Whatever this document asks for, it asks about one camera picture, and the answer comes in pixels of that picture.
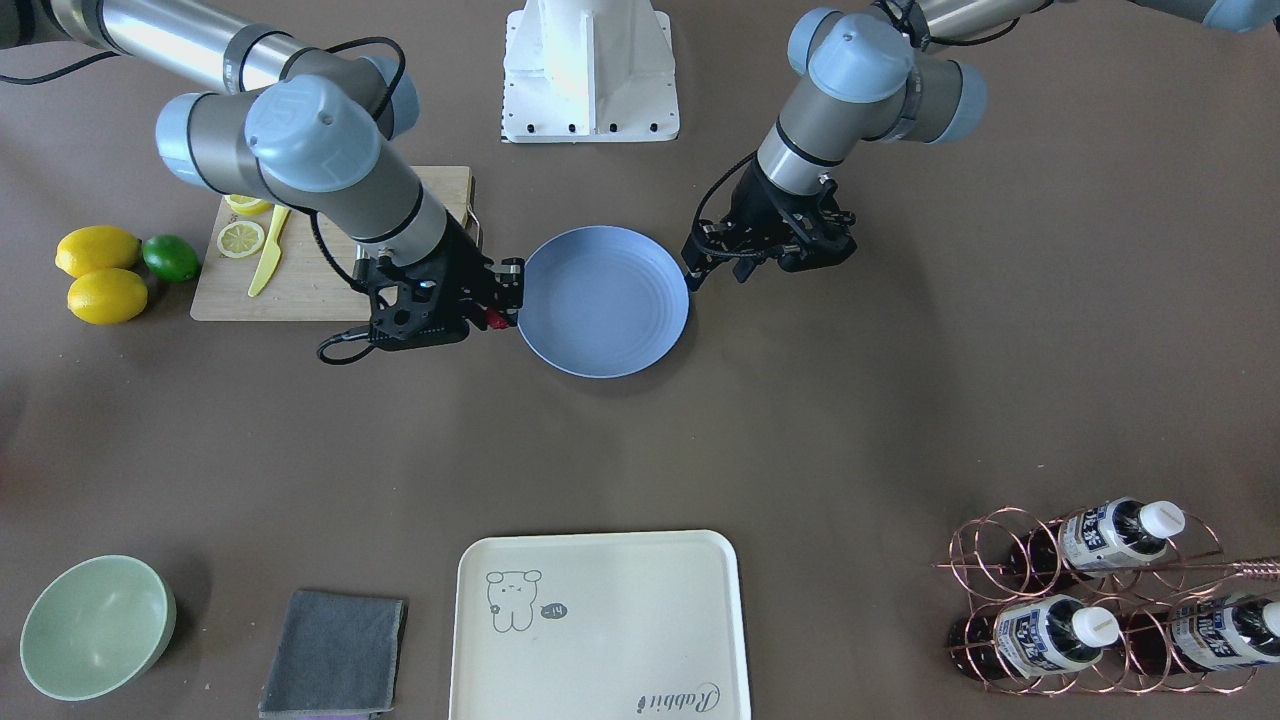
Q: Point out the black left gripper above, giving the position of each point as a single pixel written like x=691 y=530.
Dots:
x=757 y=211

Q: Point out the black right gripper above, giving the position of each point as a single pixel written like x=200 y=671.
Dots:
x=467 y=268

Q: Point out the blue plate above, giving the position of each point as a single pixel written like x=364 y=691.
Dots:
x=602 y=301

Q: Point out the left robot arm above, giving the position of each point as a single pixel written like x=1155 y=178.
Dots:
x=876 y=76

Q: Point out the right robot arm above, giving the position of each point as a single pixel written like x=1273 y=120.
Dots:
x=308 y=129

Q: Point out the bamboo cutting board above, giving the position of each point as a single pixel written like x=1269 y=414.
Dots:
x=303 y=287

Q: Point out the yellow plastic knife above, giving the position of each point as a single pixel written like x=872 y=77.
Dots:
x=271 y=252

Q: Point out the lower lemon half slice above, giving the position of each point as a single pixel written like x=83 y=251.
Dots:
x=240 y=239

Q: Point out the lemon half slice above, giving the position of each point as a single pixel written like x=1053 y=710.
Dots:
x=240 y=239
x=246 y=206

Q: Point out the upper lemon half slice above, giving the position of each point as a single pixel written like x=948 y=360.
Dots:
x=246 y=206

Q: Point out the green lime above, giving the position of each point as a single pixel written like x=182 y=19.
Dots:
x=170 y=258

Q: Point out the cream rabbit tray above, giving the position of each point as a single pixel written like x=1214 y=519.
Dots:
x=635 y=625

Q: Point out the lower whole yellow lemon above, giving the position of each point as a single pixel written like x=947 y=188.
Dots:
x=107 y=296

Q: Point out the whole yellow lemon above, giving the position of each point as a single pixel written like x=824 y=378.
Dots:
x=96 y=247
x=107 y=296

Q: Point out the grey folded cloth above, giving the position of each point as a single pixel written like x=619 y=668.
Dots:
x=337 y=656

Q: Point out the upper whole yellow lemon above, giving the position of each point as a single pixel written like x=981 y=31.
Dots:
x=96 y=247

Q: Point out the top drink bottle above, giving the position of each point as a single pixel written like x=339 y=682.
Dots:
x=1120 y=534

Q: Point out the drink bottle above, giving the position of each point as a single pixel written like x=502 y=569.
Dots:
x=1120 y=534
x=1056 y=635
x=1228 y=633

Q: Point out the lower drink bottle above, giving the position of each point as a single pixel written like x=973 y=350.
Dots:
x=1056 y=635
x=1228 y=633

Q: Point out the green bowl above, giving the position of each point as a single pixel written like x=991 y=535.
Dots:
x=97 y=627

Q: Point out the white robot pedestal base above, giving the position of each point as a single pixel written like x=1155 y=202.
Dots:
x=589 y=72

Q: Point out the copper wire bottle rack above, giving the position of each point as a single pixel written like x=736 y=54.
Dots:
x=1194 y=572

